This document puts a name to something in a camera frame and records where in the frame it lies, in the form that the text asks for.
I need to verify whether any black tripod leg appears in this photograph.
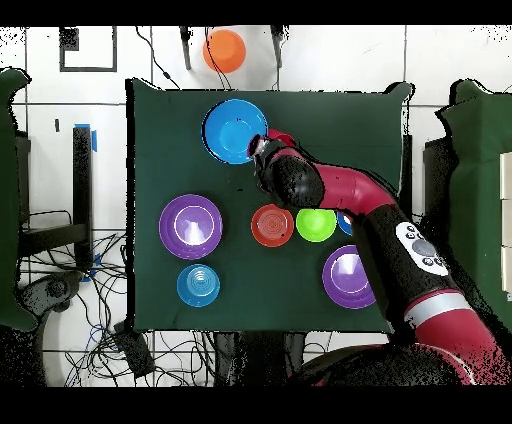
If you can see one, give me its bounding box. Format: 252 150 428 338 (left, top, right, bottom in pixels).
178 26 193 72
270 25 290 69

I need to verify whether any white box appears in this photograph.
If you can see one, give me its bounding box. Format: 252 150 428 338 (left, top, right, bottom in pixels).
501 245 512 296

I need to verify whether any green plastic bowl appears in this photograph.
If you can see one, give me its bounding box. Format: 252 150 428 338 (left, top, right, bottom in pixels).
294 207 338 244

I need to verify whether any blue tape strip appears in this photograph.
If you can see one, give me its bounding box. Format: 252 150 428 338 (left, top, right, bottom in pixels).
74 123 98 153

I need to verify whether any black square floor frame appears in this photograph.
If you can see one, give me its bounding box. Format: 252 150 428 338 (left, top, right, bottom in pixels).
58 26 118 73

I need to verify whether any large light blue bowl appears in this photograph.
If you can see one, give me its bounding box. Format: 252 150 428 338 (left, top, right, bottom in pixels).
200 98 270 166

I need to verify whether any black metal post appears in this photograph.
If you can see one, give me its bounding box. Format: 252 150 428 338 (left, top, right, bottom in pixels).
401 134 414 217

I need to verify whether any black cable with connector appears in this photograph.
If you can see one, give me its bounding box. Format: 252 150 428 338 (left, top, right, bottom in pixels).
134 26 182 90

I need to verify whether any dark green tablecloth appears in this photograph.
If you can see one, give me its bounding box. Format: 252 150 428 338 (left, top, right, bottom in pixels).
124 77 415 335

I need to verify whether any green cloth covered table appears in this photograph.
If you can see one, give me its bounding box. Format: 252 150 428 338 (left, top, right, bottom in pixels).
434 78 512 333
0 66 39 332

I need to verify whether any black metal stand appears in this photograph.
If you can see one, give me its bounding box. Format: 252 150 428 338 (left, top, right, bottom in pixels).
19 126 95 272

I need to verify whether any small light blue bowl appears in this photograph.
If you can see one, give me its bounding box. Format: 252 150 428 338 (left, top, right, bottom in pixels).
176 263 222 309

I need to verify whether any dark blue plastic bowl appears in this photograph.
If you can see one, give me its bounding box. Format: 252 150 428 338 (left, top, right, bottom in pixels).
336 211 354 236

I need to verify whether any orange-red plastic bowl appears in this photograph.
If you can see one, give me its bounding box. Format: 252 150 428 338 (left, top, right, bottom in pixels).
250 203 296 248

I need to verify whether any orange round object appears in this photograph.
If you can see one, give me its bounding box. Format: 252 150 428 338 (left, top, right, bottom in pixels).
202 28 248 75

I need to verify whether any black power adapter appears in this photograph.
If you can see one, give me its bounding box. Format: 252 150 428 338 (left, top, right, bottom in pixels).
112 321 156 379

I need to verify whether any tangle of floor cables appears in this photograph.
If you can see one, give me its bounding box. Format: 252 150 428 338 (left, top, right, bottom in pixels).
23 209 217 387

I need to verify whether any black grey chair base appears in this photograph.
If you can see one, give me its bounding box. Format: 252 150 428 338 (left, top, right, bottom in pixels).
17 270 86 321

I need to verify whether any purple plastic bowl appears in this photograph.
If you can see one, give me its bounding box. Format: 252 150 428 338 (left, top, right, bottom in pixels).
158 193 224 261
321 244 377 310

